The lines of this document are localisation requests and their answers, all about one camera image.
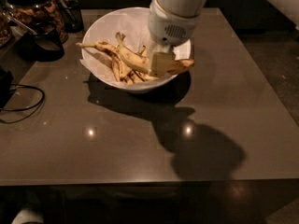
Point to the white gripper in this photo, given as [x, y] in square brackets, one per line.
[168, 27]

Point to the spotted banana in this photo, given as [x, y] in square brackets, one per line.
[141, 63]

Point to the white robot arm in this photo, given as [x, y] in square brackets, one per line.
[188, 8]

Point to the bananas at bowl bottom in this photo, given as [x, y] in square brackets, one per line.
[136, 77]

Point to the white bowl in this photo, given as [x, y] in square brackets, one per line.
[102, 25]

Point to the long banana left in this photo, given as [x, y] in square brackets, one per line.
[109, 48]

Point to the black mesh pen cup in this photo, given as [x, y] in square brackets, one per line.
[72, 17]

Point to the black mug with spoon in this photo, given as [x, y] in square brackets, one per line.
[43, 45]

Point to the glass jar with lid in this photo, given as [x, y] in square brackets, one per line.
[32, 12]

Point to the glass dish far left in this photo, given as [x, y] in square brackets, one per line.
[5, 30]

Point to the black device at left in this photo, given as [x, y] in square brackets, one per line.
[6, 79]

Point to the white object bottom left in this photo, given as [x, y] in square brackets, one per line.
[28, 216]

